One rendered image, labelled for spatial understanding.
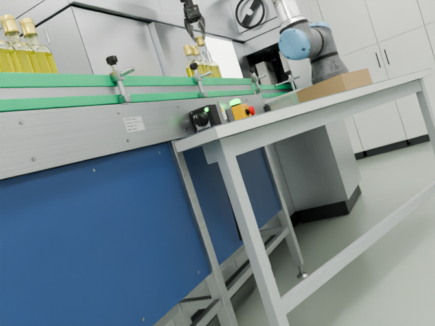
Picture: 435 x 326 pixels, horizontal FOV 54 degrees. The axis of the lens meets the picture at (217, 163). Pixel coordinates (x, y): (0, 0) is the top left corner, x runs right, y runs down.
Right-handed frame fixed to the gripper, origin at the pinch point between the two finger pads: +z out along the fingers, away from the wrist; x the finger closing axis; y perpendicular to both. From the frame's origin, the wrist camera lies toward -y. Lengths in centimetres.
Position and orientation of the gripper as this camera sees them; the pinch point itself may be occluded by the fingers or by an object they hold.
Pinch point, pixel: (199, 39)
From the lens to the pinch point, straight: 213.2
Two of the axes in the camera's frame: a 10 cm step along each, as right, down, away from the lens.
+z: 3.0, 9.5, 0.4
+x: 9.5, -3.0, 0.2
